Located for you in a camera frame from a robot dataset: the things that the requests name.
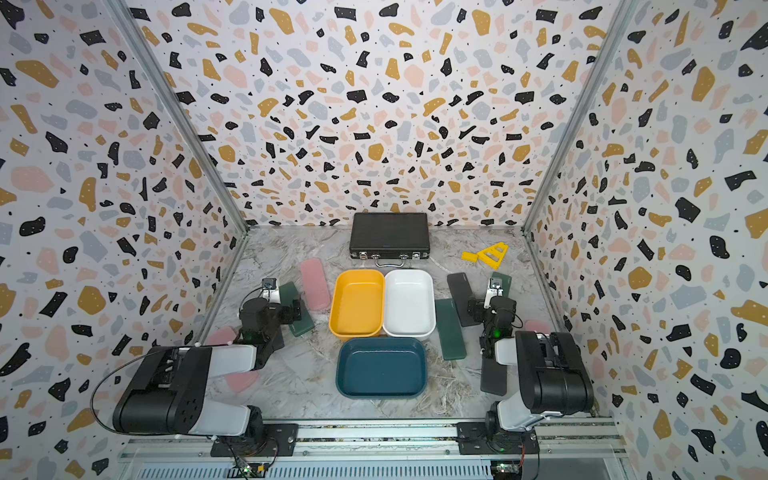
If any green pencil case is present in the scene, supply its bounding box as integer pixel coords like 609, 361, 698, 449
491, 272, 511, 297
279, 282, 315, 337
435, 299, 467, 361

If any dark grey pencil case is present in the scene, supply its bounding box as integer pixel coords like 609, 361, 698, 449
480, 357, 507, 397
447, 272, 479, 327

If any pink pencil case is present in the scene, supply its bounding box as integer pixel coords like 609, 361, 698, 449
523, 320, 552, 334
206, 326, 259, 394
300, 258, 331, 311

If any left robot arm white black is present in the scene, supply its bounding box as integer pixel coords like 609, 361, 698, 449
96, 278, 303, 454

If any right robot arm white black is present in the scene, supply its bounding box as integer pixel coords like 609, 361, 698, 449
467, 276, 594, 453

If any yellow storage box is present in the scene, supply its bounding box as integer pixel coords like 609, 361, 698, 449
329, 269, 385, 340

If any white storage box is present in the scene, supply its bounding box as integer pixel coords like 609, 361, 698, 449
383, 269, 436, 340

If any teal storage box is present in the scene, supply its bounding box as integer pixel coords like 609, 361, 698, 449
336, 337, 427, 400

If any yellow plastic triangle piece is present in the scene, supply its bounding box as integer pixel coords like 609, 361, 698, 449
461, 242, 509, 270

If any black briefcase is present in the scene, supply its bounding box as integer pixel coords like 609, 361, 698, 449
349, 212, 431, 260

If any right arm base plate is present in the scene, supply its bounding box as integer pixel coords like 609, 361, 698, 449
456, 421, 540, 455

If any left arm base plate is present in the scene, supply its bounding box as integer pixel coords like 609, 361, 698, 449
210, 423, 299, 458

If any aluminium rail front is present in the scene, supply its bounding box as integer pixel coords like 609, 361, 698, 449
116, 418, 631, 480

